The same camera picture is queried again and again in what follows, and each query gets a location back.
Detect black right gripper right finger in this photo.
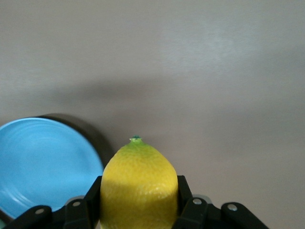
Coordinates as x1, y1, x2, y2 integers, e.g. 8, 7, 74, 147
175, 176, 213, 229

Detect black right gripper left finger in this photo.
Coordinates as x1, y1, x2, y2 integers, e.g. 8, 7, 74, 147
64, 176, 103, 229

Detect yellow lemon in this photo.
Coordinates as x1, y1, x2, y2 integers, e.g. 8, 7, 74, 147
99, 135, 179, 229

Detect blue round plate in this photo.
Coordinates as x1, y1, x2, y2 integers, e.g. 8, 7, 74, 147
0, 117, 104, 219

